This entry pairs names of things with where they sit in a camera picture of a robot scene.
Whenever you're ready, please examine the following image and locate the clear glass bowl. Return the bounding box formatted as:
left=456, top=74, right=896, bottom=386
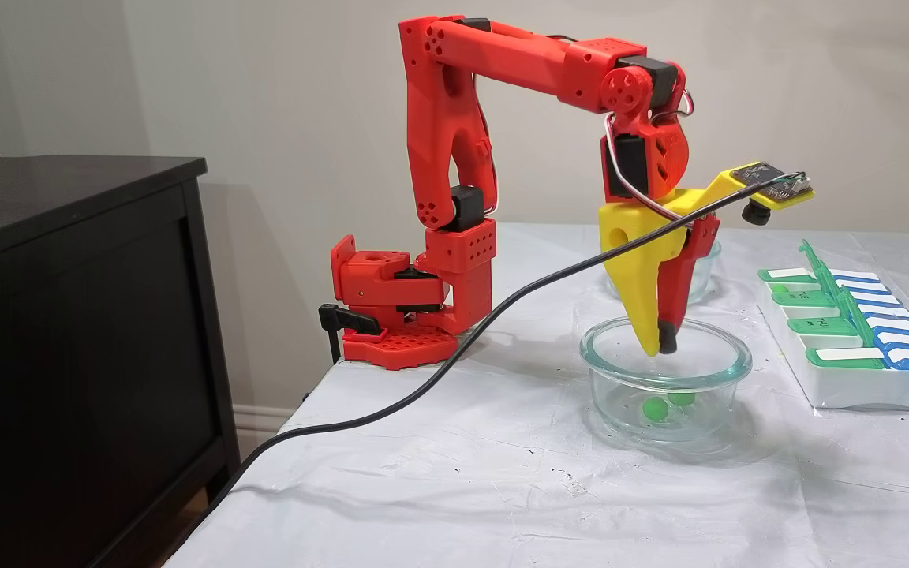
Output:
left=604, top=237, right=723, bottom=307
left=579, top=316, right=754, bottom=444

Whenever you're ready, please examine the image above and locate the white weekly pill organizer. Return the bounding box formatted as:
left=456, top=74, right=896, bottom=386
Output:
left=757, top=239, right=909, bottom=415

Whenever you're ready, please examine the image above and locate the white tablecloth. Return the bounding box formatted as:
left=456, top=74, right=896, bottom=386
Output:
left=161, top=223, right=909, bottom=568

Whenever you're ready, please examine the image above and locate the black table clamp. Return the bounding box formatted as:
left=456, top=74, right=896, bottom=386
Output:
left=318, top=304, right=382, bottom=365

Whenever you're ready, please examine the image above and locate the white baseboard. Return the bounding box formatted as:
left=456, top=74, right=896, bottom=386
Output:
left=232, top=404, right=301, bottom=466

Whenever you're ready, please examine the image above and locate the black wooden cabinet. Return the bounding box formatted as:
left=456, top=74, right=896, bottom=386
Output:
left=0, top=155, right=242, bottom=568

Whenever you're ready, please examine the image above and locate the camera board on yellow mount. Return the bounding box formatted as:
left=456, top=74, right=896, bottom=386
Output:
left=695, top=162, right=815, bottom=227

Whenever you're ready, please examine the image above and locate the thick black cable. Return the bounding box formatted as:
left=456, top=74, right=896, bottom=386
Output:
left=206, top=172, right=806, bottom=510

